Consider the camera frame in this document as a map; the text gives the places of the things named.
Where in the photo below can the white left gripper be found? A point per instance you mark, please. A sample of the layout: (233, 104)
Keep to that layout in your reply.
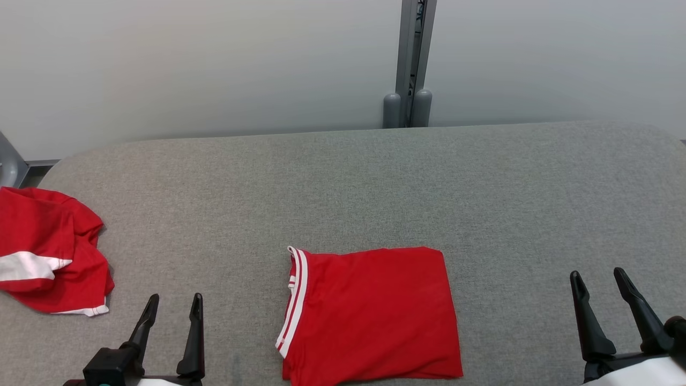
(161, 381)

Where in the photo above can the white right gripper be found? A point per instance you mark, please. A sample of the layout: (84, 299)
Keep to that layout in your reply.
(643, 372)

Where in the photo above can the red shorts white stripe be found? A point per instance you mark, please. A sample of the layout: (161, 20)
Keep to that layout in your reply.
(43, 236)

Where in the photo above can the red white basketball jersey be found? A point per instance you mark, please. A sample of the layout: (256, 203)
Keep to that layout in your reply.
(375, 321)

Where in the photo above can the grey metal panel corner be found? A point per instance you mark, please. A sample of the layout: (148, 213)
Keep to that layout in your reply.
(10, 166)

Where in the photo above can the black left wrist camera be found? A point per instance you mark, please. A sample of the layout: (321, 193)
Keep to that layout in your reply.
(106, 365)

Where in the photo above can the grey metal partition post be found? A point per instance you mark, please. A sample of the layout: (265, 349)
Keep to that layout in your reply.
(415, 48)

